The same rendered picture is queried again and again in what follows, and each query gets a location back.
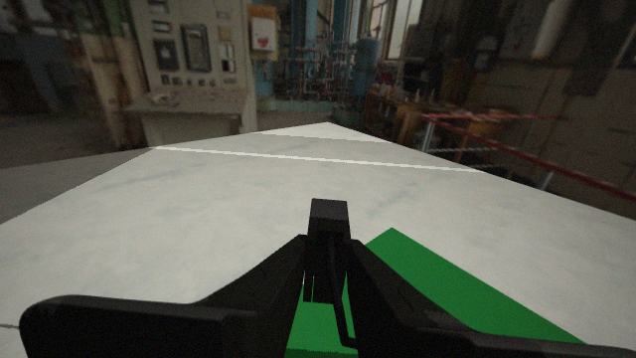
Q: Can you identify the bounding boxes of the green circuit board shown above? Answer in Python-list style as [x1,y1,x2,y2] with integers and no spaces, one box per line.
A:
[283,227,586,358]

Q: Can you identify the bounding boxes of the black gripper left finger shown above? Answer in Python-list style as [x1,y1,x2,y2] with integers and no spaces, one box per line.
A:
[19,235,307,358]

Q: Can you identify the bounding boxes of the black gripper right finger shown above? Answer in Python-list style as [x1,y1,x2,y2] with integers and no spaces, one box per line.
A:
[347,239,636,358]

